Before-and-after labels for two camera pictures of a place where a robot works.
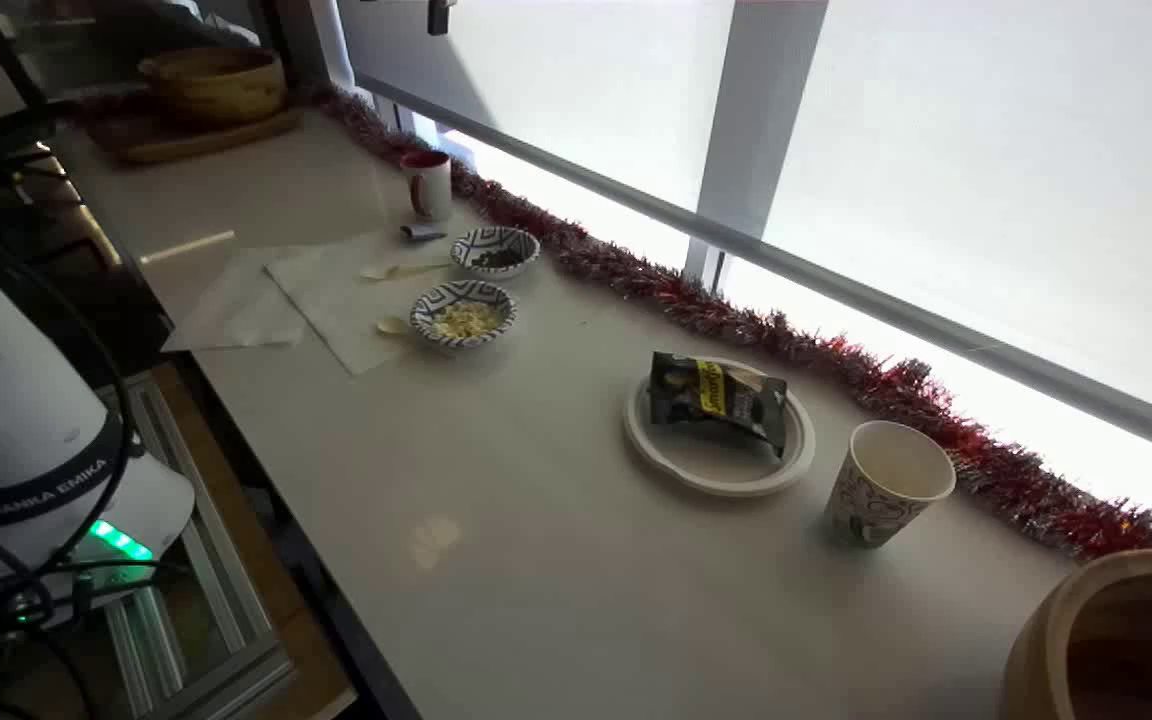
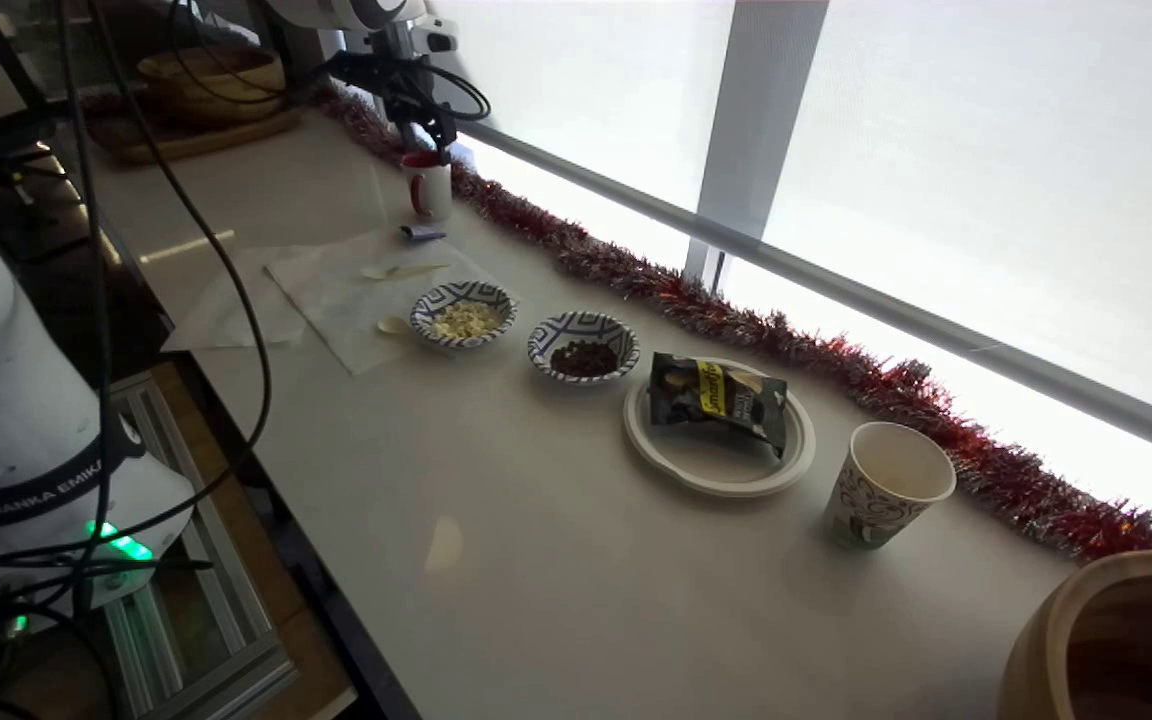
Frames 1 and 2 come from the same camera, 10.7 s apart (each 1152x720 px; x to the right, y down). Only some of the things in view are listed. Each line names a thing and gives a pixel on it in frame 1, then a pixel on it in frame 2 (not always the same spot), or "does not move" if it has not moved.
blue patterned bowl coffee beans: (498, 249) → (580, 346)
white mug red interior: (431, 180) does not move
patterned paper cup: (885, 480) does not move
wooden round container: (1116, 639) does not move
